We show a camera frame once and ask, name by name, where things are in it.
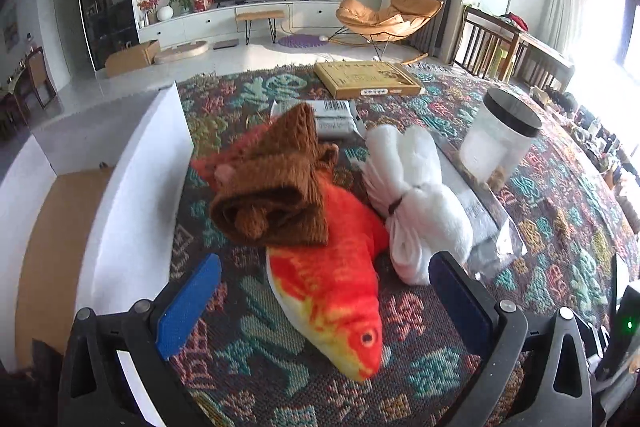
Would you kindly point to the white barcode mailer pouch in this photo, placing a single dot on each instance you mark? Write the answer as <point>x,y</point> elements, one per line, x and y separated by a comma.
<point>335,119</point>

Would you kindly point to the brown knitted scarf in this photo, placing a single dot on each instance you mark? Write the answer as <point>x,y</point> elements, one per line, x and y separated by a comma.
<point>273,196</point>

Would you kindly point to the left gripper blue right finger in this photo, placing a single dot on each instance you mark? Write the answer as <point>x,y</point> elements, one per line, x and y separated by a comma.
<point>555,390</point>

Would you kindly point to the white cardboard storage box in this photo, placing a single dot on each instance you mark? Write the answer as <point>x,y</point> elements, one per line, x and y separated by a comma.
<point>89,205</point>

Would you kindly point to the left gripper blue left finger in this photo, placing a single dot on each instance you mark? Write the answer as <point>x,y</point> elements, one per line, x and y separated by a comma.
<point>116,366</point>

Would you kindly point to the orange lounge chair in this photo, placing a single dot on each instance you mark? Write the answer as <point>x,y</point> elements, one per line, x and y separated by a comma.
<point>398,21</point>

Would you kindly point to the red flower vase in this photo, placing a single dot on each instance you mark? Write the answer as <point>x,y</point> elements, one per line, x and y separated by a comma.
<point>152,12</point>

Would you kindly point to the clear jar with black lid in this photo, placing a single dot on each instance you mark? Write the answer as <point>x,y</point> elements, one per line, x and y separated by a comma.
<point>502,131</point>

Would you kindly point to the flat yellow cardboard box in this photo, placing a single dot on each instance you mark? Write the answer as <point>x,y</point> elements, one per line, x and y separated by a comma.
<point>356,79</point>

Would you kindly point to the white towel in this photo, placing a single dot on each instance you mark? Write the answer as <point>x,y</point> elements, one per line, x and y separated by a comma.
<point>403,180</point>

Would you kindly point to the white tv console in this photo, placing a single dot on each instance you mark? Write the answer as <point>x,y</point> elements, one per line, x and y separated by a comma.
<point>245,21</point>

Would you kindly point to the wooden railing bench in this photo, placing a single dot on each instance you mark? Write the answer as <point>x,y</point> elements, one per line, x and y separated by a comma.
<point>495,47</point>

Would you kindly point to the dining chair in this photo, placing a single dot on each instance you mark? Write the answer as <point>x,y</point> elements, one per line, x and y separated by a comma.
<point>35,80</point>

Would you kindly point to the brown cardboard box on floor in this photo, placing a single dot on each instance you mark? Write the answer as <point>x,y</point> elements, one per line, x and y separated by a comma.
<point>133,58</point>

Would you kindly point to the orange plush fish toy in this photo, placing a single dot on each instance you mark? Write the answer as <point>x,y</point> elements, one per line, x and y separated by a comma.
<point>328,292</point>

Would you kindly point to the clear zip bag with document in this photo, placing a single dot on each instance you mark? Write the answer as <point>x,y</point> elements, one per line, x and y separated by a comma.
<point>496,239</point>

